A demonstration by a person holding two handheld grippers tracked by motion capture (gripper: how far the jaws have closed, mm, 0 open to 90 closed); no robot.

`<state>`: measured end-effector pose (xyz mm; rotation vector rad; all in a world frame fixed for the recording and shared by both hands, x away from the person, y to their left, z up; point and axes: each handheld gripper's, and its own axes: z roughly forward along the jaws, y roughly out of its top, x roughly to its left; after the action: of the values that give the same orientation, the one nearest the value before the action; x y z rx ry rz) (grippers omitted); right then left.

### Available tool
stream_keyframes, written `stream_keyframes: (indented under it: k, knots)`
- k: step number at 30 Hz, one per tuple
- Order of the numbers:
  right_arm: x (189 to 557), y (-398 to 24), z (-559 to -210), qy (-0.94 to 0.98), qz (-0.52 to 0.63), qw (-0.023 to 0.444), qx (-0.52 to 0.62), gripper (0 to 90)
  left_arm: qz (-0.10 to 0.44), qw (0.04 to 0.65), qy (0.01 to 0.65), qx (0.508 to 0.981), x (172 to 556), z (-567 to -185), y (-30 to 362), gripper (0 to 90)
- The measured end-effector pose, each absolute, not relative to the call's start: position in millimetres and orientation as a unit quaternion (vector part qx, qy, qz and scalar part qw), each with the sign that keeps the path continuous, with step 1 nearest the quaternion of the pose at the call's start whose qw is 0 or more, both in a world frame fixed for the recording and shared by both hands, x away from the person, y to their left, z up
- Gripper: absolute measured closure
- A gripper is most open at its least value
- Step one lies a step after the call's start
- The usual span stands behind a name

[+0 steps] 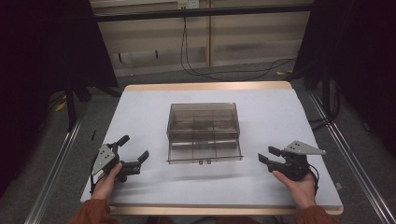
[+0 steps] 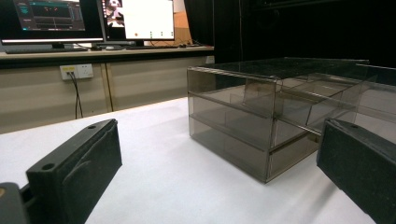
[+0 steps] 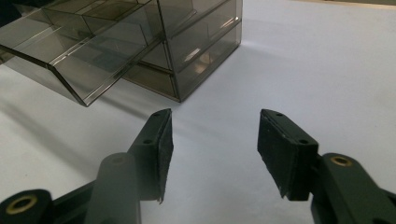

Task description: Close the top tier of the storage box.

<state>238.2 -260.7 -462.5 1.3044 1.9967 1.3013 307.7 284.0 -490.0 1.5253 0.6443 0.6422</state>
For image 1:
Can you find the black curtain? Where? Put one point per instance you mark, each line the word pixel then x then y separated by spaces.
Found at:
pixel 40 62
pixel 361 62

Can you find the white table cover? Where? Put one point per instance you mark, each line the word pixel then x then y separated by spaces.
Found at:
pixel 264 118

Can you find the yellow tape piece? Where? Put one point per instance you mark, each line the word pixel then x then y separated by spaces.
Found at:
pixel 61 106

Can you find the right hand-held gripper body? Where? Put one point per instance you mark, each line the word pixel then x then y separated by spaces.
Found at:
pixel 295 165

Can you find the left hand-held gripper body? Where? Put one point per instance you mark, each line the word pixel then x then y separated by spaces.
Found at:
pixel 104 158

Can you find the transparent grey drawer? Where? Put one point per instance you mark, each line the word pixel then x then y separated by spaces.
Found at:
pixel 205 152

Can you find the transparent grey storage box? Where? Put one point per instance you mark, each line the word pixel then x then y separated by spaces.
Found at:
pixel 204 118

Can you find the small black stick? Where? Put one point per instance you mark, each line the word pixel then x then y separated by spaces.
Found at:
pixel 93 134

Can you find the black tripod stand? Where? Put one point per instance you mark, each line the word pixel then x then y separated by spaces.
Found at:
pixel 71 102
pixel 325 93

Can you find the person's right hand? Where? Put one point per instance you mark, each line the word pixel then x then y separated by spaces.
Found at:
pixel 300 191

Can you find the metal floor rail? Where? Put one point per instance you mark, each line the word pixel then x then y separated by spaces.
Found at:
pixel 358 168
pixel 53 177

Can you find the person's left hand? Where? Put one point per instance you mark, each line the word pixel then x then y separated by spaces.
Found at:
pixel 105 185

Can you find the white wall socket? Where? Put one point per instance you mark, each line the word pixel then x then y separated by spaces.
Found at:
pixel 188 3

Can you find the black horizontal bar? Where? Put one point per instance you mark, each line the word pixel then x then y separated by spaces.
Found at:
pixel 202 12

